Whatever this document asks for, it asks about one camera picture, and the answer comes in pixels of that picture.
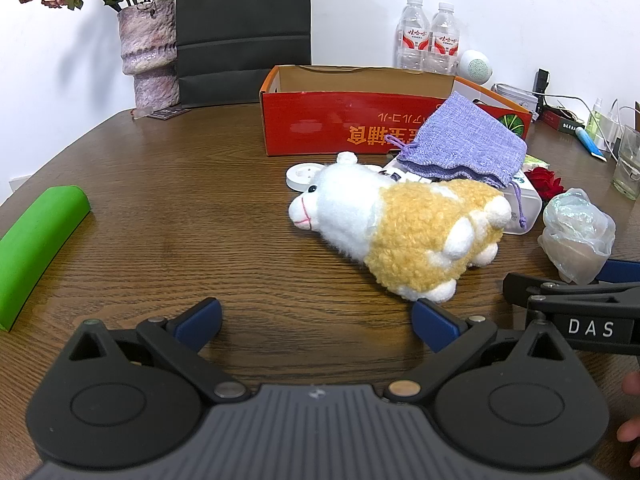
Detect purple drawstring pouch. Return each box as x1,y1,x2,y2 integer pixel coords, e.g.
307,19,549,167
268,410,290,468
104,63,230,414
397,91,529,231

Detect white round disc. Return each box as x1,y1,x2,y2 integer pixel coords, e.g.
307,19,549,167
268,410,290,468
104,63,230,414
285,160,331,192

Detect red artificial rose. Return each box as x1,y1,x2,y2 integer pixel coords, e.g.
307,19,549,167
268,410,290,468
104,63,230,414
525,167,566,204

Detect black cable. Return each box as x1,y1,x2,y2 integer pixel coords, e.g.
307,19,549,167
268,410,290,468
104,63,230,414
544,93,587,111

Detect white charger with cables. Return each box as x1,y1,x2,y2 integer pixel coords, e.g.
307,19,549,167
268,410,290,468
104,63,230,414
600,100,636,152

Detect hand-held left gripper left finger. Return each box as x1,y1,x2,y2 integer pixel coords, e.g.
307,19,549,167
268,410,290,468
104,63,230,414
65,297,251,404

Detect person's right hand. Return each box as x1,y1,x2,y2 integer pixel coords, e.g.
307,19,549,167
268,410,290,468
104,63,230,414
616,369,640,467

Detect black paper bag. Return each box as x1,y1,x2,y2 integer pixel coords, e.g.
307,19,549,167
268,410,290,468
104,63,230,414
175,0,312,109

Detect small clear spray bottle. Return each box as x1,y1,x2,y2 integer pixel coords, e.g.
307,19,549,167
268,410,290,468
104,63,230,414
586,98,606,139

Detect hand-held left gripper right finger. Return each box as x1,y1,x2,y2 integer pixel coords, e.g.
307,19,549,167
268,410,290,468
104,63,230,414
384,298,576,406

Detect red cardboard box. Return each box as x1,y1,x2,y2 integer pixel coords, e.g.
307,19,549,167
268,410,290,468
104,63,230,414
259,64,535,157

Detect clear water bottle red label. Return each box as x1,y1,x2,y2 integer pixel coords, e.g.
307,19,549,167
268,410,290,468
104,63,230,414
396,0,432,72
429,2,461,77

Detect green foam wrist rest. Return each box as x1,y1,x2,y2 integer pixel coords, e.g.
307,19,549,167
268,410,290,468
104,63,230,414
0,186,92,332

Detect white plastic candy container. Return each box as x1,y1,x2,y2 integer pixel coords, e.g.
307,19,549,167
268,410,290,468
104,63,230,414
382,154,544,237

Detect white and tan plush sheep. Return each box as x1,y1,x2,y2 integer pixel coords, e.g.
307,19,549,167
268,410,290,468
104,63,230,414
288,152,513,304

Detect dark card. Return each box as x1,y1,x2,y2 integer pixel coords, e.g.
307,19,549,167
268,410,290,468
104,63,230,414
147,106,192,121

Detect grey metal tin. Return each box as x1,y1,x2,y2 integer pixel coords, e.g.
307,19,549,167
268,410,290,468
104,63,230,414
492,82,540,116

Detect mottled purple vase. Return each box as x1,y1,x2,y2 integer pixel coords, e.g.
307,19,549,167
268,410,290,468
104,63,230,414
117,0,181,109

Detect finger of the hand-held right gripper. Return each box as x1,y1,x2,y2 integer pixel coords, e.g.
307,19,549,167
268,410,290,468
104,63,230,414
502,272,640,311
596,259,640,284

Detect dark red flat box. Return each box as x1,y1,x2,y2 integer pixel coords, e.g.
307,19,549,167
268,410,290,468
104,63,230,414
537,107,586,132

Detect white round speaker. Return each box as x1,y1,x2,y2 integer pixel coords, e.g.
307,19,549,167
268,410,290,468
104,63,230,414
457,50,495,85

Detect blue and white tube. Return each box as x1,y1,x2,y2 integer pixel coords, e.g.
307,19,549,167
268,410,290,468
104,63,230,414
575,126,608,163

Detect clear plastic bag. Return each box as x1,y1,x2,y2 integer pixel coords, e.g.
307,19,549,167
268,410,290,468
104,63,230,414
537,187,617,285

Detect clear drinking glass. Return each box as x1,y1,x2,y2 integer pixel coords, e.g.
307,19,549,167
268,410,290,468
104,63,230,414
612,125,640,200

